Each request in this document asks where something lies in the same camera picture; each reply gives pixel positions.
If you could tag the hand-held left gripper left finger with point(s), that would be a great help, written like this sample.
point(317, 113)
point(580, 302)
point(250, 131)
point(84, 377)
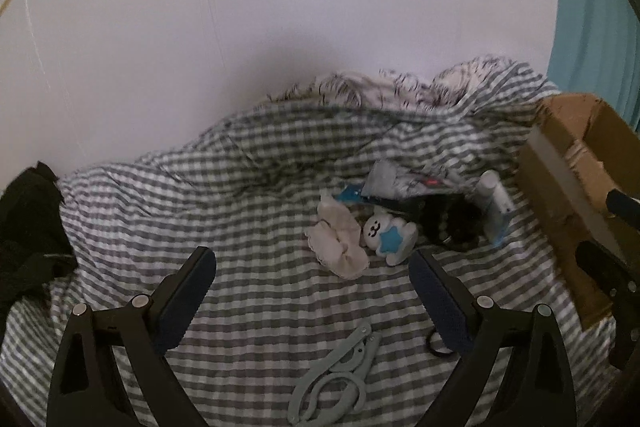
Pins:
point(185, 302)

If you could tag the white black patterned sheet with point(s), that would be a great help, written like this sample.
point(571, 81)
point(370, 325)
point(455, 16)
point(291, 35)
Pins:
point(350, 89)

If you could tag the white plush toy blue star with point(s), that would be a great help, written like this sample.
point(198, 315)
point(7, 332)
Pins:
point(380, 229)

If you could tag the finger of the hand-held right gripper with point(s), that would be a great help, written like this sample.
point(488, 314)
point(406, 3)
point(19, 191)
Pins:
point(625, 207)
point(600, 264)

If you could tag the white tube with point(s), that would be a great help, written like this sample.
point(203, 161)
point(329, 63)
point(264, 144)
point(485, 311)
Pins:
point(487, 187)

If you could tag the teal curtain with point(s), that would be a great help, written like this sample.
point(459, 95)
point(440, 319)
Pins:
point(600, 32)

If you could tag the grey white checked blanket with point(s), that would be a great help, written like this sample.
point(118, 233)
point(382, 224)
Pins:
point(250, 217)

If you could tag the white fabric scrunchie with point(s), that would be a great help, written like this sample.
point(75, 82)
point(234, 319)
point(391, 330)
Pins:
point(335, 237)

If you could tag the clear blue blister pack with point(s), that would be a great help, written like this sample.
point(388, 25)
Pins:
point(400, 182)

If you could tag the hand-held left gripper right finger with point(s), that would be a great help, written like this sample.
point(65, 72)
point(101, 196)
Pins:
point(440, 302)

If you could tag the light blue folding hanger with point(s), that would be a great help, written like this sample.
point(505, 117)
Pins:
point(345, 352)

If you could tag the brown cardboard box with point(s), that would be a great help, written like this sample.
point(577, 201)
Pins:
point(575, 117)

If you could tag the black cloth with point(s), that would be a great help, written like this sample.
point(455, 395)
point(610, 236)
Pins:
point(30, 227)

